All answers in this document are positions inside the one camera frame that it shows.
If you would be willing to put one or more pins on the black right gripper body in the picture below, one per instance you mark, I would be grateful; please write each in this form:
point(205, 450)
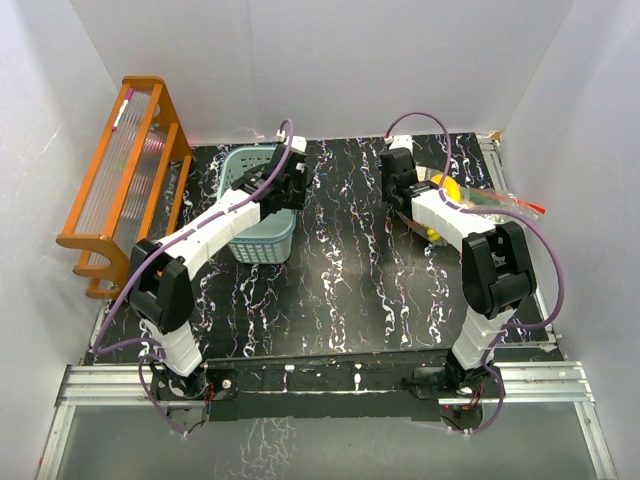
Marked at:
point(386, 188)

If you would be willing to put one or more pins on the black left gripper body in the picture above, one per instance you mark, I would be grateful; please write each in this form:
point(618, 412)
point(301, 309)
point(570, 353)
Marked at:
point(295, 193)

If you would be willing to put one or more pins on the clear zip bag with fruit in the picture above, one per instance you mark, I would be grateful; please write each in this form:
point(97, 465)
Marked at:
point(427, 205)

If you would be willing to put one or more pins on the fake banana bunch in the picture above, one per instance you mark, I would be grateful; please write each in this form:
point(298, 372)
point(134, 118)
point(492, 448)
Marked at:
point(452, 190)

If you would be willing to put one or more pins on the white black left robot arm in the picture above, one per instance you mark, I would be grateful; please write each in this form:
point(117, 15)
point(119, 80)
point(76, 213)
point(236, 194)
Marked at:
point(255, 215)

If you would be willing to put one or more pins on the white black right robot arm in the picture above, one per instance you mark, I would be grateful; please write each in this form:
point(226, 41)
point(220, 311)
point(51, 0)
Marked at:
point(496, 267)

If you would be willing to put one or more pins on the clear zip bag with vegetables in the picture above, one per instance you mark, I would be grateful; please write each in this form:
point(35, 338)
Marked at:
point(490, 199)

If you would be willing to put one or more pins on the teal plastic basket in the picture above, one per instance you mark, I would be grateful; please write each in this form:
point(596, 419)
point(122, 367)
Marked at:
point(270, 241)

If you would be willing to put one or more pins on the orange wooden rack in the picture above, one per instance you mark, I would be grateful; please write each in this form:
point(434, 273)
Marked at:
point(120, 194)

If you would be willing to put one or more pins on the pink white marker pen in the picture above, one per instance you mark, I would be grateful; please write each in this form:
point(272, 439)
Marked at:
point(122, 109)

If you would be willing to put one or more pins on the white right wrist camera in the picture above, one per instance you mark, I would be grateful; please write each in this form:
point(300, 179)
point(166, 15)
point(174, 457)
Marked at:
point(399, 141)

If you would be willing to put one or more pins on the aluminium frame rail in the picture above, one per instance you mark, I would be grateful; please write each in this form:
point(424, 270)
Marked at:
point(353, 386)

